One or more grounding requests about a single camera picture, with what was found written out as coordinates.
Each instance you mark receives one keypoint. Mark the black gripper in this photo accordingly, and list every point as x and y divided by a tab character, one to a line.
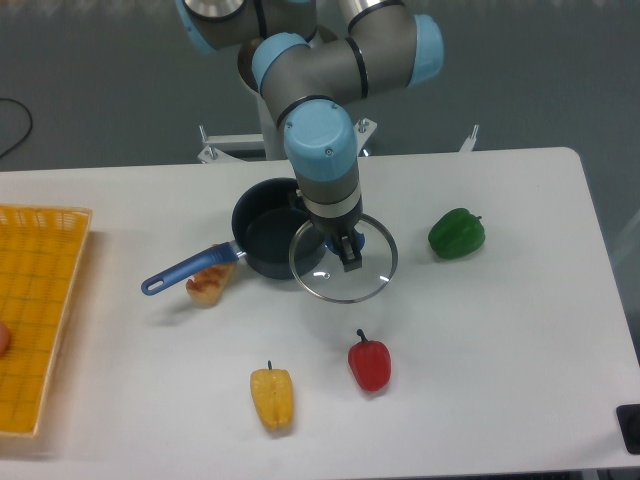
349	252

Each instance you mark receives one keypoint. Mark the glass pot lid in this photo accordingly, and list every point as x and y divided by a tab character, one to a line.
364	271

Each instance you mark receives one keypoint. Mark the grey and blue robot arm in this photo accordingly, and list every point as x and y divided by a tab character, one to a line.
305	84

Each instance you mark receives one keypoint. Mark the dark blue saucepan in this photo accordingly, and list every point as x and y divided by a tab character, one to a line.
264	222

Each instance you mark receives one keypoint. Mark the red bell pepper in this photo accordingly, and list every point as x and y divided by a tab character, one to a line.
370	363

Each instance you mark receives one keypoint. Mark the green bell pepper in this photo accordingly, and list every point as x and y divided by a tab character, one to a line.
456	234

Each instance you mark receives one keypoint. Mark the grilled toast slice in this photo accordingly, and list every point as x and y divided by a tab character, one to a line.
207	286

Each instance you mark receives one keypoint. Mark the yellow bell pepper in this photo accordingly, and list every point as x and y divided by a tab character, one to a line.
272	394

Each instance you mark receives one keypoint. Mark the yellow woven basket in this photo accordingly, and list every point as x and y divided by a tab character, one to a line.
41	253

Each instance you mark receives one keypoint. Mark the black device at table edge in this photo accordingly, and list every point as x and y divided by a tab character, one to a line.
628	416

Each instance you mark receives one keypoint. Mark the peach object in basket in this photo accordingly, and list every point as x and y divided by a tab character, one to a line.
5	338

